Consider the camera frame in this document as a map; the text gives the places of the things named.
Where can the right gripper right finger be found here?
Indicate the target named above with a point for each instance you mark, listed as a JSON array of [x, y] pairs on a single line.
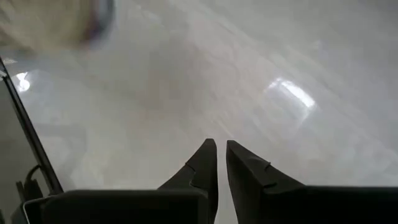
[[258, 193]]

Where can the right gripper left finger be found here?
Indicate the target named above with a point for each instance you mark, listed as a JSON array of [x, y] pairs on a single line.
[[202, 174]]

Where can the salmon can blue red label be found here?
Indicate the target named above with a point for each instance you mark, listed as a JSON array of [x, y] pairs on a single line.
[[46, 21]]

